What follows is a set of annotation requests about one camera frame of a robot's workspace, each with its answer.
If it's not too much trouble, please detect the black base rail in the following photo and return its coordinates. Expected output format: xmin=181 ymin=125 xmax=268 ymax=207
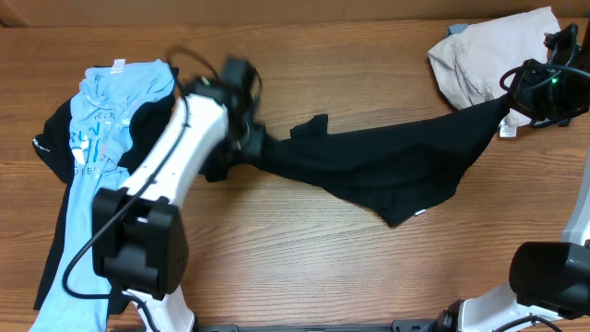
xmin=195 ymin=319 xmax=454 ymax=332

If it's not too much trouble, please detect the blue garment under white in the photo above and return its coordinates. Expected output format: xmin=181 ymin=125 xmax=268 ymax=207
xmin=445 ymin=23 xmax=469 ymax=38

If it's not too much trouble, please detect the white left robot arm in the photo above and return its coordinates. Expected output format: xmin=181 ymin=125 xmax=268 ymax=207
xmin=92 ymin=73 xmax=262 ymax=331

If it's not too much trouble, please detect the light blue t-shirt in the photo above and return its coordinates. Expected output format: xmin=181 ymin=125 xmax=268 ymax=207
xmin=28 ymin=58 xmax=176 ymax=332

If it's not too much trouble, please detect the white folded garment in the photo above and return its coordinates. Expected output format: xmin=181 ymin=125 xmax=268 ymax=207
xmin=428 ymin=6 xmax=560 ymax=110

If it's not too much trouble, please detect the black t-shirt under blue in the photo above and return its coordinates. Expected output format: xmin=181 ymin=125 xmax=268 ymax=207
xmin=31 ymin=66 xmax=181 ymax=314

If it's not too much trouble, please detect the black t-shirt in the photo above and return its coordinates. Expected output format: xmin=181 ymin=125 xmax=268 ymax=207
xmin=31 ymin=66 xmax=181 ymax=314
xmin=201 ymin=99 xmax=508 ymax=227

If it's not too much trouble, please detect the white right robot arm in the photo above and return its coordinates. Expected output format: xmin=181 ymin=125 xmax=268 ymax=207
xmin=392 ymin=23 xmax=589 ymax=332

